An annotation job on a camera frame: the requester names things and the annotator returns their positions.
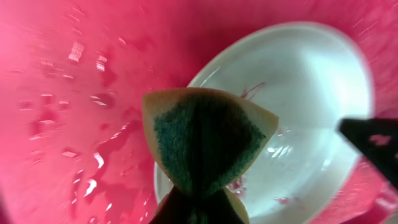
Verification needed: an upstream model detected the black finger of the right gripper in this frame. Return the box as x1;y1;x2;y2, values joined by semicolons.
339;118;397;187

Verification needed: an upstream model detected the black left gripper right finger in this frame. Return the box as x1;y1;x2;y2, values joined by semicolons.
194;188;246;224

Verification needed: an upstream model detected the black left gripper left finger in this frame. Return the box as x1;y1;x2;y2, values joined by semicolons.
149;187;193;224

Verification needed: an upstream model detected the green and yellow sponge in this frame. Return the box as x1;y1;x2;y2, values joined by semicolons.
142;88;279;199

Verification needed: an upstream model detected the white plate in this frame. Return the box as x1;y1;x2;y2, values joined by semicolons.
154;21;374;224

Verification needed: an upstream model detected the red plastic tray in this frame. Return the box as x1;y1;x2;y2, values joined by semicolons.
1;0;397;223

